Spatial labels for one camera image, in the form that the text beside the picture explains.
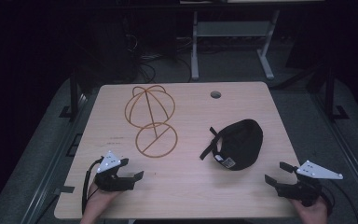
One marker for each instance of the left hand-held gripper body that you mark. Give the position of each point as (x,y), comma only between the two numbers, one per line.
(110,161)

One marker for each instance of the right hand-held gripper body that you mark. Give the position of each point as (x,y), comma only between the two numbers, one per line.
(310,188)

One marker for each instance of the person's right hand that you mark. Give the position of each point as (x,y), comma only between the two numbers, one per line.
(313,214)

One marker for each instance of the person's left hand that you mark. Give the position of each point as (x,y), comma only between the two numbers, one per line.
(96,205)

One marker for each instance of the black cap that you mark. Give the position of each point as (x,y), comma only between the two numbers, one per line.
(242,144)

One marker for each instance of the black metal stand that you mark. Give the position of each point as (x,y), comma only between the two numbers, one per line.
(330,93)
(73,96)

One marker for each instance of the aluminium floor rail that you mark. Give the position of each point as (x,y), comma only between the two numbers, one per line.
(351,158)
(52,161)

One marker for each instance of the black table edge bracket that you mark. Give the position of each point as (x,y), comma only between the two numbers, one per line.
(64,189)

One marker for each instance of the white metal desk frame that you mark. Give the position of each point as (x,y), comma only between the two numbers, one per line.
(233,28)

